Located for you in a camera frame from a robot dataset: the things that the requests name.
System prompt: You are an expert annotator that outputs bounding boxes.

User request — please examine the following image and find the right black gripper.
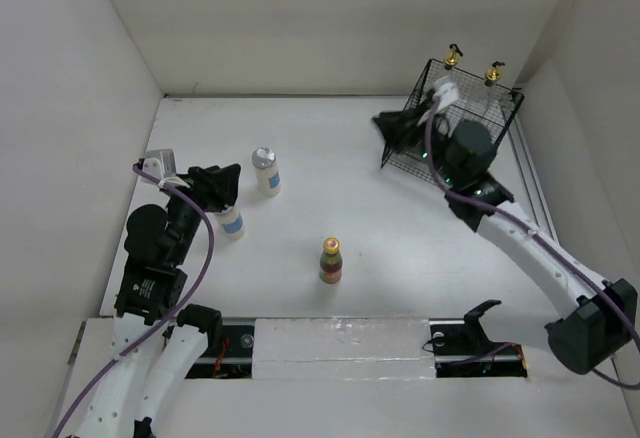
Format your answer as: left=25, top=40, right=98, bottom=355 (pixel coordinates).
left=373, top=99, right=462, bottom=186

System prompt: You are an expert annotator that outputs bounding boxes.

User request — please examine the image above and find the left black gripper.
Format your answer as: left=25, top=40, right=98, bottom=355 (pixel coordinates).
left=162, top=162, right=240, bottom=262

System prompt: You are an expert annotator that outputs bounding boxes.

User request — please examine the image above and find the silver-lid spice jar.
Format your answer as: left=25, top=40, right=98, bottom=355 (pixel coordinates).
left=214, top=206, right=245, bottom=240
left=252, top=147, right=281, bottom=197

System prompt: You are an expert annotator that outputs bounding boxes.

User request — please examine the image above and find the dark-liquid gold-spout glass bottle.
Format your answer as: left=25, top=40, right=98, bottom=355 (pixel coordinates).
left=480, top=60, right=506, bottom=112

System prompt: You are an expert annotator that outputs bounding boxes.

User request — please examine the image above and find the small red sauce bottle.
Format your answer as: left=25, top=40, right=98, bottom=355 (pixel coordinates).
left=319, top=237, right=343, bottom=284

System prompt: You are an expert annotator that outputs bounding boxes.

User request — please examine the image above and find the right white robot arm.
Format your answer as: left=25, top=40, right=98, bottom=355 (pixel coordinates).
left=372, top=106, right=639, bottom=375

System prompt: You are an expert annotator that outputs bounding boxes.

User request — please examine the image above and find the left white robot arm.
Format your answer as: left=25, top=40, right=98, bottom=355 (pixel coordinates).
left=52, top=157, right=241, bottom=437

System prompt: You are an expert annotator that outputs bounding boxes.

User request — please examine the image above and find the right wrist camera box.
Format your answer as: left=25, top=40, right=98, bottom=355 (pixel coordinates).
left=432, top=76, right=460, bottom=112

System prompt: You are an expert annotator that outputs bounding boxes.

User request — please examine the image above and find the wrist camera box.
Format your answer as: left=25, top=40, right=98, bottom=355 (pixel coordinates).
left=140, top=149, right=177, bottom=181
left=432, top=76, right=460, bottom=112

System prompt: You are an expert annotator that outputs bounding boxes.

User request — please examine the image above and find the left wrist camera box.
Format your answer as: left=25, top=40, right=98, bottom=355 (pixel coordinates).
left=140, top=149, right=177, bottom=181

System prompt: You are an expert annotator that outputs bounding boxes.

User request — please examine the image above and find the black wire rack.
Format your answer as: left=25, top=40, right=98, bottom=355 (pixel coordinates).
left=381, top=59, right=524, bottom=202

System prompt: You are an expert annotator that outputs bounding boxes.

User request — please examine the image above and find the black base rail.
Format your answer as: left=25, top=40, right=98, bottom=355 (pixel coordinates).
left=187, top=319, right=528, bottom=380

